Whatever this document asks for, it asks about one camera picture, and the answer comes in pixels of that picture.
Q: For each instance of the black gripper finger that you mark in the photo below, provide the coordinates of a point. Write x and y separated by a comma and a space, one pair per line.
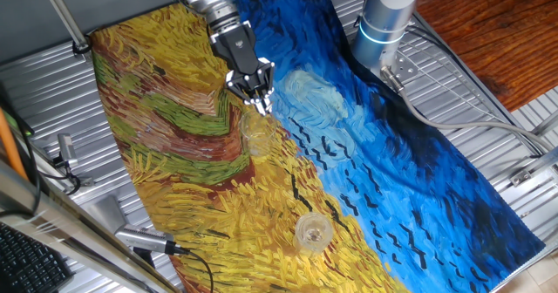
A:
268, 81
242, 87

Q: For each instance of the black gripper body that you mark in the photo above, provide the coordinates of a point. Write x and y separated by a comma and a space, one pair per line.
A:
237, 49

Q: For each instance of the glass stirring rod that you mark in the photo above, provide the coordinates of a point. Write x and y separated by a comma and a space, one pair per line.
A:
262, 120

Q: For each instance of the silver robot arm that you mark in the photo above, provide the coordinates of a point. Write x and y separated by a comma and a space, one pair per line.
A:
383, 22

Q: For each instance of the thick-rimmed clear glass beaker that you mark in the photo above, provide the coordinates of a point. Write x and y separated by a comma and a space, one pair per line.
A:
311, 236

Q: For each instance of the painted wheat field cloth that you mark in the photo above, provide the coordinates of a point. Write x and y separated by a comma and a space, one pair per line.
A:
392, 175

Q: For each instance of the thin aluminium pole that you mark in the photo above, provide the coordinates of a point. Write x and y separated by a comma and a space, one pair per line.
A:
63, 14

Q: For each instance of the orange pole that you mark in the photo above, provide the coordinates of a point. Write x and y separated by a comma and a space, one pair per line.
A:
9, 147

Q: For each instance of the black keyboard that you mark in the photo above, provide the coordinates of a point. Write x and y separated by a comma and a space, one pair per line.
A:
26, 262

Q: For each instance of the aluminium profile bar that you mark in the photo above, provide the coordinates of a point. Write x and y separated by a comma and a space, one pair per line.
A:
545, 160
547, 125

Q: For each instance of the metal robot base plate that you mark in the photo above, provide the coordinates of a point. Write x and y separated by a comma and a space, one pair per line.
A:
405, 68

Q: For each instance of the long silver camera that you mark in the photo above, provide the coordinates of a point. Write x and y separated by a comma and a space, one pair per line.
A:
144, 238

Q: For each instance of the small silver camera on mount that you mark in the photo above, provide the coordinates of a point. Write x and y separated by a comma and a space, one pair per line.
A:
66, 148

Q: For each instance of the aluminium frame post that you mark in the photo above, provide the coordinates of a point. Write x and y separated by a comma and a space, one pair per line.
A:
65, 227

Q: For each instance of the small metal corner bracket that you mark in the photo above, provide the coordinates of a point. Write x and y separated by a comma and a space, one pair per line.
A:
521, 177

